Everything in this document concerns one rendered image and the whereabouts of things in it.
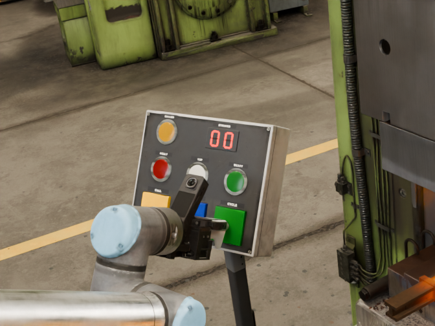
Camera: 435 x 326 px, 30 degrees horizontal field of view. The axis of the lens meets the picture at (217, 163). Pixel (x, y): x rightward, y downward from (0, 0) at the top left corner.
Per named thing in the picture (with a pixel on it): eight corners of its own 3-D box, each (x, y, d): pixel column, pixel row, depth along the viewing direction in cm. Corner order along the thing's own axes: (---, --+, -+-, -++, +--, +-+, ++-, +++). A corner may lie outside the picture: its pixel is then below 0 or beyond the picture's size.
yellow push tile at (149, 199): (163, 229, 181) (168, 196, 181) (137, 224, 185) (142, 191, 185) (168, 229, 183) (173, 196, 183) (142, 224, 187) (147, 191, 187)
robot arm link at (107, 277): (115, 341, 137) (130, 270, 137) (71, 321, 144) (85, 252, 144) (153, 337, 144) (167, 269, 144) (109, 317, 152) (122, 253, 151)
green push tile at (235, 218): (239, 246, 170) (245, 211, 170) (209, 240, 174) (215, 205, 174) (243, 246, 172) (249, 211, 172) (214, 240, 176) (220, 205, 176)
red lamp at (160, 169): (161, 183, 182) (158, 165, 180) (151, 176, 186) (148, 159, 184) (173, 178, 183) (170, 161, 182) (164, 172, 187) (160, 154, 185)
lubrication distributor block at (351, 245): (355, 298, 190) (351, 248, 184) (338, 286, 195) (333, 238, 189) (366, 292, 191) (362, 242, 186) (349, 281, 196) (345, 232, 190)
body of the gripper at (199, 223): (182, 252, 166) (145, 253, 156) (188, 211, 166) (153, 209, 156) (212, 259, 162) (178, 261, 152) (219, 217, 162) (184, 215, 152)
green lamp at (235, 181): (236, 196, 171) (234, 178, 169) (224, 189, 175) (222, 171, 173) (248, 191, 173) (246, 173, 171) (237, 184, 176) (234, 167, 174)
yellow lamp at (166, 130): (167, 145, 182) (164, 128, 180) (157, 140, 186) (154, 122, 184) (178, 141, 183) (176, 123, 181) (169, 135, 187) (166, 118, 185)
